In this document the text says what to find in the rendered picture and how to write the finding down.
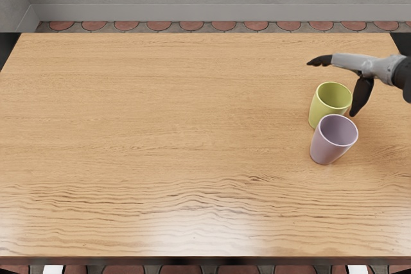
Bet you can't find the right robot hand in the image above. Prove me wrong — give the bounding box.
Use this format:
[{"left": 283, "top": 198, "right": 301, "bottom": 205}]
[{"left": 306, "top": 52, "right": 406, "bottom": 118}]

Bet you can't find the lilac cup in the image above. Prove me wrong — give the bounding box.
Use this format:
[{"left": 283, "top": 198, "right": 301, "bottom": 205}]
[{"left": 310, "top": 114, "right": 359, "bottom": 166}]

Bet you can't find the green cup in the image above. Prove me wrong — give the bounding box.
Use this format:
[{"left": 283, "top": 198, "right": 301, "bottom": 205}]
[{"left": 308, "top": 81, "right": 353, "bottom": 130}]

